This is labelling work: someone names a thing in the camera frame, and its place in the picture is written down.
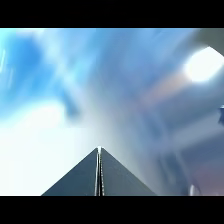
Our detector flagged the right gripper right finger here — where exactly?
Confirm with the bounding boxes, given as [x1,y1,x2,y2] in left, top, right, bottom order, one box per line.
[99,146,157,197]

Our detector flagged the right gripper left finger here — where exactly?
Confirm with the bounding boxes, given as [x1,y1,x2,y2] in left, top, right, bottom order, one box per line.
[41,146,100,197]

